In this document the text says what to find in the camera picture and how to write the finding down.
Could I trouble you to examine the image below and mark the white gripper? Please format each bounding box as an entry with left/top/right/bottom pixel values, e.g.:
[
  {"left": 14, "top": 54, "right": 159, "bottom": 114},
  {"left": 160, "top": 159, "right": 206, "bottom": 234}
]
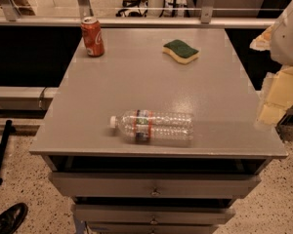
[{"left": 250, "top": 0, "right": 293, "bottom": 125}]

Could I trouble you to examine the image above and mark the green and yellow sponge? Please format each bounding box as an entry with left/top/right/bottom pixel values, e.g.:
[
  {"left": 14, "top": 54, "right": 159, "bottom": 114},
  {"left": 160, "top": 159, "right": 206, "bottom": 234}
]
[{"left": 162, "top": 39, "right": 199, "bottom": 64}]

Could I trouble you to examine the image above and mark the clear plastic water bottle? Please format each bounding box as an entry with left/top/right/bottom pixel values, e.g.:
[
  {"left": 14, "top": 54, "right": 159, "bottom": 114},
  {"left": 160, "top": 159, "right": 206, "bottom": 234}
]
[{"left": 109, "top": 109, "right": 194, "bottom": 141}]

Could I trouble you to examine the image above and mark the black office chair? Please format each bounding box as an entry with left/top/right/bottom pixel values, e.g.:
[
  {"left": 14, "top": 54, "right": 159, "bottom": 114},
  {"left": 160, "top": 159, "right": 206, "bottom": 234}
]
[{"left": 115, "top": 0, "right": 147, "bottom": 18}]

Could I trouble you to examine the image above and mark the red soda can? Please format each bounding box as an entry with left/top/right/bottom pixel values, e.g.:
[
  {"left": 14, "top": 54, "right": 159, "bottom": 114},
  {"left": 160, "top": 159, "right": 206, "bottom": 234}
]
[{"left": 81, "top": 17, "right": 105, "bottom": 58}]

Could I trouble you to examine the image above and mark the grey drawer cabinet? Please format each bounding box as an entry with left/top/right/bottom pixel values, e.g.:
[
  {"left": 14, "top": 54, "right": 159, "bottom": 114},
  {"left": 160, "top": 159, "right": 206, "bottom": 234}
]
[{"left": 31, "top": 29, "right": 286, "bottom": 234}]

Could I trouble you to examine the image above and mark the top grey drawer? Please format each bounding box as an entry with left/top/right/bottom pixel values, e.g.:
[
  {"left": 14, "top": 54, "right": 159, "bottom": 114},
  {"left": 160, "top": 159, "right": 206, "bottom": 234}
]
[{"left": 50, "top": 173, "right": 261, "bottom": 199}]

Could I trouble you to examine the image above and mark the grey drawer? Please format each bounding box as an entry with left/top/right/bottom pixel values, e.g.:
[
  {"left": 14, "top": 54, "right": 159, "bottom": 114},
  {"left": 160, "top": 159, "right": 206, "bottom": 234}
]
[
  {"left": 72, "top": 205, "right": 235, "bottom": 225},
  {"left": 88, "top": 222, "right": 218, "bottom": 234},
  {"left": 50, "top": 173, "right": 261, "bottom": 199}
]

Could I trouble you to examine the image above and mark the middle grey drawer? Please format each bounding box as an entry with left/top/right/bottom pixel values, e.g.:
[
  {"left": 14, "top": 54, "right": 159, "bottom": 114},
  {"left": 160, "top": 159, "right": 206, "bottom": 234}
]
[{"left": 72, "top": 205, "right": 235, "bottom": 225}]

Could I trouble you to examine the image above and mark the bottom grey drawer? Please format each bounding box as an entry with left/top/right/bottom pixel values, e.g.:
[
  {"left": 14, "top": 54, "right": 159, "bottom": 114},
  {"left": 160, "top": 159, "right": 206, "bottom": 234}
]
[{"left": 88, "top": 222, "right": 218, "bottom": 234}]

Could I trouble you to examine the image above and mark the black metal stand leg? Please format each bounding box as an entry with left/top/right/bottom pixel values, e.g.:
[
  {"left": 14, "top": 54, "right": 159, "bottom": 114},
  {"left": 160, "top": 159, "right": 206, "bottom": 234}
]
[{"left": 0, "top": 119, "right": 14, "bottom": 187}]

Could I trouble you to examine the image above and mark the black leather shoe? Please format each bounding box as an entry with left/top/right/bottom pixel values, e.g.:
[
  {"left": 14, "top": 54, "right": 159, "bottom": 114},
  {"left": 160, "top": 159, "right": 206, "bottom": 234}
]
[{"left": 0, "top": 203, "right": 28, "bottom": 234}]

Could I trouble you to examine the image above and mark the metal window rail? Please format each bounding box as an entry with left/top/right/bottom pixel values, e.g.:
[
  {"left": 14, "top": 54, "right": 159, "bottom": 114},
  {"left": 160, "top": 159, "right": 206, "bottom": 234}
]
[{"left": 0, "top": 0, "right": 275, "bottom": 28}]

